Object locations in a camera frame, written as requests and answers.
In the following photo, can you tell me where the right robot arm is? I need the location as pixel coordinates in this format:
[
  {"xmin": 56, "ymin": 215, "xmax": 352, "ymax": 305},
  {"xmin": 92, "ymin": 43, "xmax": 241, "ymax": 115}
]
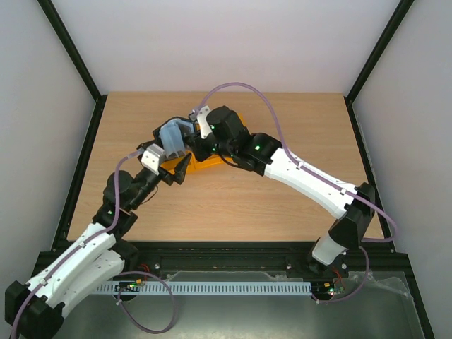
[{"xmin": 184, "ymin": 106, "xmax": 375, "ymax": 277}]

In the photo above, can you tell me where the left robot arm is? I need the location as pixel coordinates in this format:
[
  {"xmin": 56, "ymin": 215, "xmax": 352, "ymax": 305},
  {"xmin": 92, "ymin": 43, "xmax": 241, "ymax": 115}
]
[{"xmin": 5, "ymin": 150, "xmax": 191, "ymax": 338}]

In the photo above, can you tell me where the orange plastic sorting bin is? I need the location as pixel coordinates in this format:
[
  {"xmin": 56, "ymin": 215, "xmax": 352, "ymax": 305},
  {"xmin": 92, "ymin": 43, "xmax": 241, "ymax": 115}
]
[{"xmin": 153, "ymin": 106, "xmax": 249, "ymax": 174}]

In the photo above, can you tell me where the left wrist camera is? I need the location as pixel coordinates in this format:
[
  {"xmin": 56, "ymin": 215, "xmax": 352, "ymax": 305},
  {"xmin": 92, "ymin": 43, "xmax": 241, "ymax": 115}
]
[{"xmin": 141, "ymin": 143, "xmax": 166, "ymax": 175}]

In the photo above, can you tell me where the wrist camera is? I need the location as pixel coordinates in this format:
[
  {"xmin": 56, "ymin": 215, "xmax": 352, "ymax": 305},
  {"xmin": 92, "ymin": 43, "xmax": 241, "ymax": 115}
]
[
  {"xmin": 189, "ymin": 105, "xmax": 212, "ymax": 139},
  {"xmin": 141, "ymin": 143, "xmax": 166, "ymax": 175}
]

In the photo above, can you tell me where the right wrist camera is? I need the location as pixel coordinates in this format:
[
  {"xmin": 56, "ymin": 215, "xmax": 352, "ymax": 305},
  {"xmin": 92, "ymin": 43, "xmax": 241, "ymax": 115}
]
[{"xmin": 189, "ymin": 105, "xmax": 212, "ymax": 139}]

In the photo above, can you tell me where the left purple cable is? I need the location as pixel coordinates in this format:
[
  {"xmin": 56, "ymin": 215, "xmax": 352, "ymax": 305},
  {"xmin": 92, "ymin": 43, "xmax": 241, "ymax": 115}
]
[{"xmin": 9, "ymin": 150, "xmax": 145, "ymax": 339}]

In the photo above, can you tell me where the purple cable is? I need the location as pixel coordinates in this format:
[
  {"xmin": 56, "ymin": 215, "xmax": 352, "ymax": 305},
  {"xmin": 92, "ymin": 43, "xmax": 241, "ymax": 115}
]
[
  {"xmin": 199, "ymin": 81, "xmax": 400, "ymax": 304},
  {"xmin": 9, "ymin": 150, "xmax": 145, "ymax": 339}
]

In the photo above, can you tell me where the black aluminium frame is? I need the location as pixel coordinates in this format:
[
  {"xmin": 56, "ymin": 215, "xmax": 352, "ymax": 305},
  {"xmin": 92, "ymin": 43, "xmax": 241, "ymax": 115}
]
[{"xmin": 10, "ymin": 0, "xmax": 435, "ymax": 339}]

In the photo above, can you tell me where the white slotted cable duct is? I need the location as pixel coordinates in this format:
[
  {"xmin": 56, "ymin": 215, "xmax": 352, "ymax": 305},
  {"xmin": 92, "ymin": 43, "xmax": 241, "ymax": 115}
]
[{"xmin": 93, "ymin": 281, "xmax": 311, "ymax": 296}]

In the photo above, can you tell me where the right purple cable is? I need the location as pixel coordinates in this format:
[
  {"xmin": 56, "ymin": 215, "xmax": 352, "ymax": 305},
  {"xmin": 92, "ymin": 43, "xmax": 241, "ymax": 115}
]
[{"xmin": 199, "ymin": 81, "xmax": 400, "ymax": 304}]

